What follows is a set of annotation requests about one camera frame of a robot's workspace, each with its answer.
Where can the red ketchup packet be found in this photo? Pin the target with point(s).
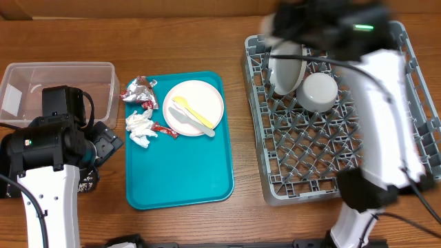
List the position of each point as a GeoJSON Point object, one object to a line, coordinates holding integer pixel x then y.
{"type": "Point", "coordinates": [165, 130]}

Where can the yellow plastic spoon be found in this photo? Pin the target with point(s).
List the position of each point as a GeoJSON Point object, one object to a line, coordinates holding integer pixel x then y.
{"type": "Point", "coordinates": [183, 103]}

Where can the small grey bowl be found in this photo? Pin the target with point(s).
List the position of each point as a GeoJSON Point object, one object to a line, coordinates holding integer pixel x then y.
{"type": "Point", "coordinates": [317, 93]}

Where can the white rice pile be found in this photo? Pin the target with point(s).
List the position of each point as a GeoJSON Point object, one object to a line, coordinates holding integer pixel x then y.
{"type": "Point", "coordinates": [88, 184]}

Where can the foil wrapper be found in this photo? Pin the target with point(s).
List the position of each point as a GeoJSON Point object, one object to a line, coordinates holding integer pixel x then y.
{"type": "Point", "coordinates": [140, 90]}

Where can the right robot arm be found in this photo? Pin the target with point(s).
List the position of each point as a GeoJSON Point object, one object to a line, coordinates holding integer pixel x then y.
{"type": "Point", "coordinates": [358, 37]}

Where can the black tray bin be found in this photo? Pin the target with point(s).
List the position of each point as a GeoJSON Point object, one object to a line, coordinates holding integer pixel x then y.
{"type": "Point", "coordinates": [9, 191]}

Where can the grey dishwasher rack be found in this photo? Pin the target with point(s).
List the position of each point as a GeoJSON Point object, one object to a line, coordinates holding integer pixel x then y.
{"type": "Point", "coordinates": [300, 152]}

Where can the grey round plate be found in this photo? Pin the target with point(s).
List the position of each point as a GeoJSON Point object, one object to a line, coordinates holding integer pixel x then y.
{"type": "Point", "coordinates": [287, 74]}

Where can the white plastic knife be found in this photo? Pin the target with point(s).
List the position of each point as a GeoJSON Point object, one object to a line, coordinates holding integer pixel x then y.
{"type": "Point", "coordinates": [209, 132]}

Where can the clear plastic bin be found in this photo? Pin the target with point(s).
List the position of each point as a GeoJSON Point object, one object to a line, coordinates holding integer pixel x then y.
{"type": "Point", "coordinates": [22, 85]}

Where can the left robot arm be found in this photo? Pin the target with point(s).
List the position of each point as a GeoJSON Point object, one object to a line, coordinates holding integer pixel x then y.
{"type": "Point", "coordinates": [48, 160]}

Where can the white napkin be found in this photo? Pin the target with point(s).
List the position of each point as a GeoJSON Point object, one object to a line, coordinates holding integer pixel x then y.
{"type": "Point", "coordinates": [140, 127]}

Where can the white plate with cutlery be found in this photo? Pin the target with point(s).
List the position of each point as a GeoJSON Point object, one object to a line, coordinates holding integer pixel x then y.
{"type": "Point", "coordinates": [202, 97]}

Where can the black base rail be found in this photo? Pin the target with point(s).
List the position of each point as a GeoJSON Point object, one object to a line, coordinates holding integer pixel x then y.
{"type": "Point", "coordinates": [136, 241]}

